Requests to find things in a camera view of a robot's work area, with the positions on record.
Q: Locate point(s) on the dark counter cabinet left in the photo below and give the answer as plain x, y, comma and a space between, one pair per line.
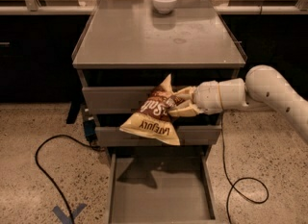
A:
35, 57

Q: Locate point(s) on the dark counter cabinet right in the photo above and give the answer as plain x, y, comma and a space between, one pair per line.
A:
278, 40

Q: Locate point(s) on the grey top drawer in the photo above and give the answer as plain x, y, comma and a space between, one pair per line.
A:
103, 100

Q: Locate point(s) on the brown chip bag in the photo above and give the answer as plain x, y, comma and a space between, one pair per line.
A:
152, 120

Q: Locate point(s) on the white ceramic bowl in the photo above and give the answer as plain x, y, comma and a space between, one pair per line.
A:
164, 6

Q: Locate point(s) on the grey drawer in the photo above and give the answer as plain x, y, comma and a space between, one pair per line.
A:
159, 190
189, 136
103, 100

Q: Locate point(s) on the grey middle drawer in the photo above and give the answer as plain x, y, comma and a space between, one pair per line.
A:
189, 136

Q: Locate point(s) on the blue power adapter box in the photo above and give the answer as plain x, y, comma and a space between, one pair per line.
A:
89, 130

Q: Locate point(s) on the grey metal drawer cabinet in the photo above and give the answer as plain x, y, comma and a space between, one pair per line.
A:
128, 44

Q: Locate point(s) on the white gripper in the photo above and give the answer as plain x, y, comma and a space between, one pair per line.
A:
207, 97

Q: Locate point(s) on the dark counter cabinet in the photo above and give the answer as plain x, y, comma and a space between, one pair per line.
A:
278, 40
35, 57

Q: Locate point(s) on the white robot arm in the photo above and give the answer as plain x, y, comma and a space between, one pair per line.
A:
263, 86

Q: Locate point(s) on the grey bottom drawer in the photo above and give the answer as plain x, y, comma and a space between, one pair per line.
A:
159, 190

